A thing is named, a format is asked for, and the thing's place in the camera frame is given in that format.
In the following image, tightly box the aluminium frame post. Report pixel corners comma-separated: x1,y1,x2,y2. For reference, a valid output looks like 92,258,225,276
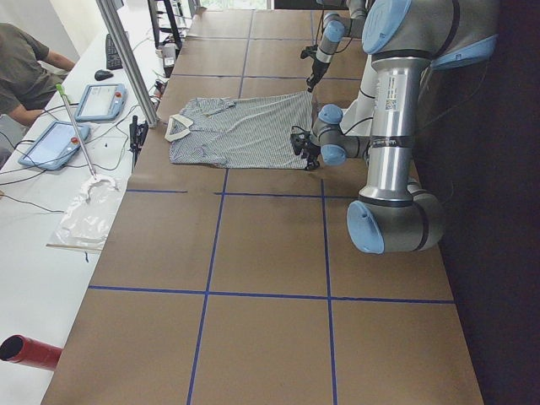
96,0,159,128

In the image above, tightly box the far blue teach pendant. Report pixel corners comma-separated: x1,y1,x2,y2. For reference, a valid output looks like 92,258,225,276
74,84,127,122

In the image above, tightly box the red cylinder tube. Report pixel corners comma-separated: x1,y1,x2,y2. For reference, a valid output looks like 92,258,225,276
1,335,62,371

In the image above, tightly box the clear plastic bag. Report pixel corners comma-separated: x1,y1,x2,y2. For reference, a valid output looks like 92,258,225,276
46,174,125,251

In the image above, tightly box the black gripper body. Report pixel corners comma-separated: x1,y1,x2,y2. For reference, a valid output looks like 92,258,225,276
300,45,332,84
290,125,321,170

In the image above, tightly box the seated person in grey shirt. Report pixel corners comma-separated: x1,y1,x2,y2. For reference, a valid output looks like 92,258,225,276
1,23,75,127

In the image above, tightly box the blue teach pendant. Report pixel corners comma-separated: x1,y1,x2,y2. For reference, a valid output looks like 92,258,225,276
18,121,80,170
74,84,127,122

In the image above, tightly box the blue white striped polo shirt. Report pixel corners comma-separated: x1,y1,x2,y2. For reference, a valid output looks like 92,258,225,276
169,91,312,170

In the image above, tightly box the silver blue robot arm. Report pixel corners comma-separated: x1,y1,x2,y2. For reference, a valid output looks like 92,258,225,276
300,0,374,93
290,1,500,254

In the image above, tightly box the metal reacher grabber tool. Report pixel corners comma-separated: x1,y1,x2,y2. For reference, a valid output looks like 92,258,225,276
56,84,118,203

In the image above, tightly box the black handheld tool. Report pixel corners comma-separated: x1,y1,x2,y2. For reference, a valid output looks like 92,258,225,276
129,115,149,170

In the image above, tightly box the black keyboard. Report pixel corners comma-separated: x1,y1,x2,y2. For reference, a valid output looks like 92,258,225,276
105,34,123,70

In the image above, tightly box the black computer mouse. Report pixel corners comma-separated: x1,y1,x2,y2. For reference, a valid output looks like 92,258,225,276
94,69,114,81

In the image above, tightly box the near blue teach pendant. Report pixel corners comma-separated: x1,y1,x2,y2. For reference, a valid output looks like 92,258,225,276
18,121,80,170

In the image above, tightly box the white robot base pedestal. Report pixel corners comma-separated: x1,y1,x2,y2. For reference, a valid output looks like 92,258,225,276
340,55,377,137

